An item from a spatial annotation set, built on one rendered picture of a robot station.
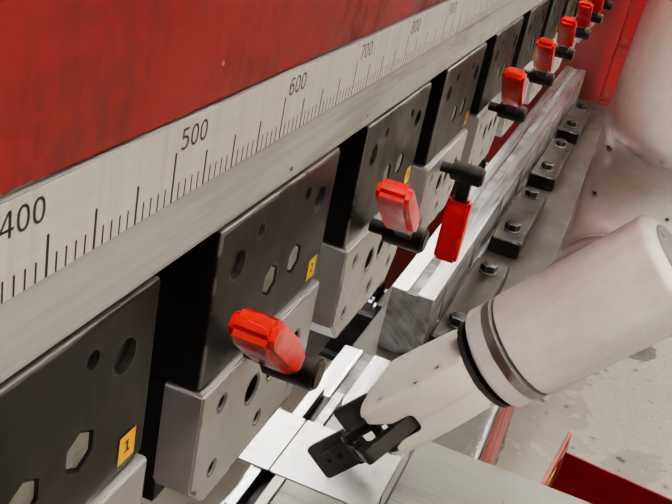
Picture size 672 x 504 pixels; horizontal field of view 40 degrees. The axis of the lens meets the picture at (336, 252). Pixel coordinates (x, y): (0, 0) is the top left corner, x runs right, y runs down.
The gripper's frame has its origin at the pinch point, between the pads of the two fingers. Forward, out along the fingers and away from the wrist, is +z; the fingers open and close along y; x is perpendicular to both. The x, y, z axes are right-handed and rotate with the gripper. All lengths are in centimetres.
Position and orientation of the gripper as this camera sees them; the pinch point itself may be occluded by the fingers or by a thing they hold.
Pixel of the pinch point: (345, 435)
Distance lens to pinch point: 81.0
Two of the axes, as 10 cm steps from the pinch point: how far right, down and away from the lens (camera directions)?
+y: -3.5, 3.5, -8.7
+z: -7.3, 4.8, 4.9
